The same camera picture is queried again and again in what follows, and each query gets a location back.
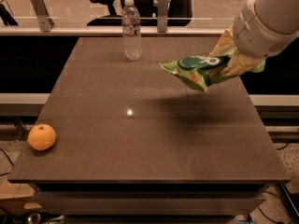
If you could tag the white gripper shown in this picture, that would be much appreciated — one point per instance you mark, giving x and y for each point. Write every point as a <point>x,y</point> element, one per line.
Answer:
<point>254,34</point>

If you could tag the green rice chip bag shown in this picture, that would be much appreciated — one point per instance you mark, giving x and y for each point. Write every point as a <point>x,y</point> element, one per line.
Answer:
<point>200,72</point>

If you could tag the black office chair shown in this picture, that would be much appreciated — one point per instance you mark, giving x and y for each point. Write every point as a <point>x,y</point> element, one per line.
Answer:
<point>179,13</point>

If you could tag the clear plastic water bottle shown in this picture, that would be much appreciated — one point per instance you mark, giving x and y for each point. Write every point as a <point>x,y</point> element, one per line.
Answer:
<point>131,30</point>

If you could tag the orange fruit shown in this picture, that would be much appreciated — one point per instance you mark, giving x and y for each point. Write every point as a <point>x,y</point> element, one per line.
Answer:
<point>41,137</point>

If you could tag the right metal bracket post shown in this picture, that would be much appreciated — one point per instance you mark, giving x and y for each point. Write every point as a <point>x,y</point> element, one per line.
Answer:
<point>162,16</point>

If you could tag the metal bracket post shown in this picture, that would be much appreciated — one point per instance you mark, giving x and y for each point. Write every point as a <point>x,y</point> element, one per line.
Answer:
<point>162,16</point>
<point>44,20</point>

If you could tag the left metal bracket post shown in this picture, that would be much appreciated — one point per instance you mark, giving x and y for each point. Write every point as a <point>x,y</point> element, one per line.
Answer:
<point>44,20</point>

